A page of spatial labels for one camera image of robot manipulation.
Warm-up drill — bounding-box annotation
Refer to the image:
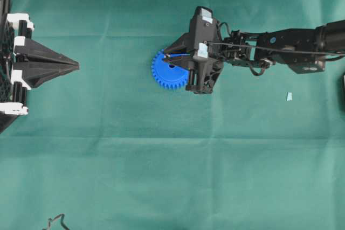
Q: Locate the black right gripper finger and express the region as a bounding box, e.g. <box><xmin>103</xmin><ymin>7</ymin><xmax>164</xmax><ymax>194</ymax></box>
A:
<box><xmin>163</xmin><ymin>54</ymin><xmax>193</xmax><ymax>69</ymax></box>
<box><xmin>163</xmin><ymin>32</ymin><xmax>189</xmax><ymax>54</ymax></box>

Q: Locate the thin black cable loop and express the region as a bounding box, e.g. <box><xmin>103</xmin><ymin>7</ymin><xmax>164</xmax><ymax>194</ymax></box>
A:
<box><xmin>40</xmin><ymin>213</ymin><xmax>71</xmax><ymax>230</ymax></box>

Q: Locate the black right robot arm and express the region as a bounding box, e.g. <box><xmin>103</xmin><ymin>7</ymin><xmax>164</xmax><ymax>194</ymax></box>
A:
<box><xmin>163</xmin><ymin>6</ymin><xmax>344</xmax><ymax>94</ymax></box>

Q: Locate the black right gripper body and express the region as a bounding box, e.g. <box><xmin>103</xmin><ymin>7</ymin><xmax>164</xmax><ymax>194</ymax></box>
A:
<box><xmin>187</xmin><ymin>6</ymin><xmax>224</xmax><ymax>94</ymax></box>

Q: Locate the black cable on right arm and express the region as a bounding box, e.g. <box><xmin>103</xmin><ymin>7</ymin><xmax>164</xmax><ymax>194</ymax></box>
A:
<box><xmin>204</xmin><ymin>40</ymin><xmax>345</xmax><ymax>58</ymax></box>

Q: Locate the light blue tape piece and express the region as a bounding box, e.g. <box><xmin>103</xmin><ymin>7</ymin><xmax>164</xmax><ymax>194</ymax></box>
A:
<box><xmin>286</xmin><ymin>92</ymin><xmax>293</xmax><ymax>101</ymax></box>

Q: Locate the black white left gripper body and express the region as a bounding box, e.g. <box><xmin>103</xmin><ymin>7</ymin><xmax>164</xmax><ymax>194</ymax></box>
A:
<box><xmin>1</xmin><ymin>13</ymin><xmax>35</xmax><ymax>115</ymax></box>

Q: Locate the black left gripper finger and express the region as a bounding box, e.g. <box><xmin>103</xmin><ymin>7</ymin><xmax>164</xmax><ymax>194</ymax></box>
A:
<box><xmin>18</xmin><ymin>64</ymin><xmax>79</xmax><ymax>88</ymax></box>
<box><xmin>13</xmin><ymin>38</ymin><xmax>79</xmax><ymax>66</ymax></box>

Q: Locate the green cloth mat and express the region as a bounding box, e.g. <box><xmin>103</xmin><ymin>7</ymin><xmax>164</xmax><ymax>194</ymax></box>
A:
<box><xmin>1</xmin><ymin>0</ymin><xmax>344</xmax><ymax>229</ymax></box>

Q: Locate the blue plastic gear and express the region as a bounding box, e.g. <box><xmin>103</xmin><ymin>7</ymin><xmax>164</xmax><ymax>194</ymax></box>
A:
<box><xmin>150</xmin><ymin>50</ymin><xmax>189</xmax><ymax>89</ymax></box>

